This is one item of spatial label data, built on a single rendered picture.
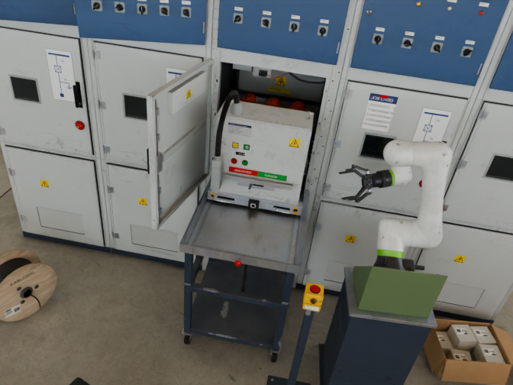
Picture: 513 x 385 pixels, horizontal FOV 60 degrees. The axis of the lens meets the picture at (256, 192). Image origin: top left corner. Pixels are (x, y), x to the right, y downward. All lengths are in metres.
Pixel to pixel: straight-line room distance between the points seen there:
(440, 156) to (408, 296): 0.66
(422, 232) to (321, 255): 1.01
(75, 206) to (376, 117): 2.11
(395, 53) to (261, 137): 0.78
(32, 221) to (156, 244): 0.95
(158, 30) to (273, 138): 0.80
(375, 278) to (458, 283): 1.24
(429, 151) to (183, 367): 1.82
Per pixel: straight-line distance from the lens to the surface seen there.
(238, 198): 2.50
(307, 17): 2.34
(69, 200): 3.34
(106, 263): 3.44
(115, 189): 3.10
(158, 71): 2.59
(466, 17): 2.41
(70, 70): 2.83
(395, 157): 2.02
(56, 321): 3.15
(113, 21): 2.46
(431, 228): 2.19
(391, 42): 2.38
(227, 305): 2.89
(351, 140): 2.56
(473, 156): 2.70
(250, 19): 2.37
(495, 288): 3.35
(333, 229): 2.90
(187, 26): 2.43
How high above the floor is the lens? 2.35
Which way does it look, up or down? 34 degrees down
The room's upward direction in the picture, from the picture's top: 7 degrees clockwise
